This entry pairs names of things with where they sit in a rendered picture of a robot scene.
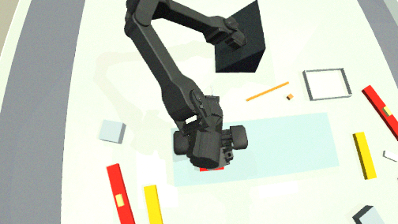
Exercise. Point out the red flat bar with pale yellow patch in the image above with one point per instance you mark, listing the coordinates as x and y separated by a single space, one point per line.
382 110
118 188

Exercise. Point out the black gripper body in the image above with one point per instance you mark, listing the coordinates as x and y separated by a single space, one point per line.
236 135

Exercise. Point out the small brown block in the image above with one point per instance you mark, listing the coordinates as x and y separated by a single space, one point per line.
290 97

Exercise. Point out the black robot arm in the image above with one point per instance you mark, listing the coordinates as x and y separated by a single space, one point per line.
180 95

